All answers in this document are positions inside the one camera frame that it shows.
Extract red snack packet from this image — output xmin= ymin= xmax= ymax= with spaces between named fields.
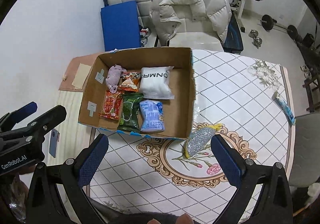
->
xmin=99 ymin=91 xmax=123 ymax=121

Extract silver yellow scrubbing sponge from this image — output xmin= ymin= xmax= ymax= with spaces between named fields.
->
xmin=183 ymin=124 xmax=223 ymax=158

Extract green snack packet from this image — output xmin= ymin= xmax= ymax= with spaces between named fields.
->
xmin=117 ymin=92 xmax=144 ymax=132

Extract orange snack packet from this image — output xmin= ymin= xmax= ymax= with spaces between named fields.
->
xmin=118 ymin=72 xmax=141 ymax=92

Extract blue tube packet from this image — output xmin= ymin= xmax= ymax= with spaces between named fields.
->
xmin=272 ymin=91 xmax=296 ymax=125

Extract cardboard box with blue outside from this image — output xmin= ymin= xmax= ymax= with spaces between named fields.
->
xmin=78 ymin=47 xmax=195 ymax=139

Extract light blue tissue pack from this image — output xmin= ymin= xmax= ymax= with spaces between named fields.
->
xmin=139 ymin=99 xmax=165 ymax=132

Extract white soft pack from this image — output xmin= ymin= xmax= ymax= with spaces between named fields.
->
xmin=139 ymin=66 xmax=175 ymax=100

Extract blue smartphone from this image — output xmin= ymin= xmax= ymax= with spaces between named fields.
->
xmin=49 ymin=129 xmax=60 ymax=158

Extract beige paper sheet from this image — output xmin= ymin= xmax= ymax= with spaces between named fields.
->
xmin=72 ymin=63 xmax=91 ymax=90

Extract grey chair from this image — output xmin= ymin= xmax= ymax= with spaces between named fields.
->
xmin=289 ymin=112 xmax=319 ymax=188

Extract blue folded mat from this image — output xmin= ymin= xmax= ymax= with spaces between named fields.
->
xmin=100 ymin=1 xmax=141 ymax=52

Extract black weight bench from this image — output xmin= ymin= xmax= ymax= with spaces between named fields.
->
xmin=222 ymin=13 xmax=244 ymax=54

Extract chrome dumbbell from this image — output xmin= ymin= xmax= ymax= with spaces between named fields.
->
xmin=253 ymin=37 xmax=263 ymax=48
xmin=248 ymin=30 xmax=259 ymax=39

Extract dark wooden shelf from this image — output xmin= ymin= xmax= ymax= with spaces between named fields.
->
xmin=299 ymin=44 xmax=319 ymax=113

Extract white padded chair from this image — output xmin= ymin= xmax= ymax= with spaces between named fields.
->
xmin=157 ymin=18 xmax=223 ymax=52

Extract floor barbell black plates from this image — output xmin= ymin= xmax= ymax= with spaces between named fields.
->
xmin=260 ymin=14 xmax=298 ymax=40

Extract white puffer jacket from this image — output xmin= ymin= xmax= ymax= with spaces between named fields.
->
xmin=150 ymin=0 xmax=232 ymax=44

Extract white cushioned chair by wall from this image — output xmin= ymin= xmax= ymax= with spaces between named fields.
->
xmin=101 ymin=0 xmax=154 ymax=47

